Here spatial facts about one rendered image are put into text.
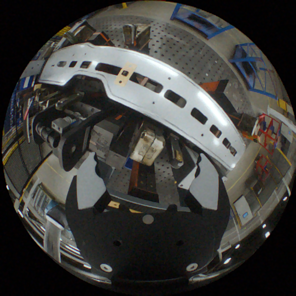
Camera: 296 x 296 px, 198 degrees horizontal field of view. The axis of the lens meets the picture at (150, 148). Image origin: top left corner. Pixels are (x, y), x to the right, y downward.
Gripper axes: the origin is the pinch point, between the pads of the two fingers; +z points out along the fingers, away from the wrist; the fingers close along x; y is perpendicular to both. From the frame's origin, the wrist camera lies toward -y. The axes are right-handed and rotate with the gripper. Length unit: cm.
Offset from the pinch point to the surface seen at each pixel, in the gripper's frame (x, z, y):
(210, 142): 24.5, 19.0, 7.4
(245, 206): 544, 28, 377
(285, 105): 686, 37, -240
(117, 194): -7.5, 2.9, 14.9
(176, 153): 7.6, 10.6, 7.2
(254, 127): 51, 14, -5
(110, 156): -9.3, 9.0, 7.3
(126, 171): -17, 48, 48
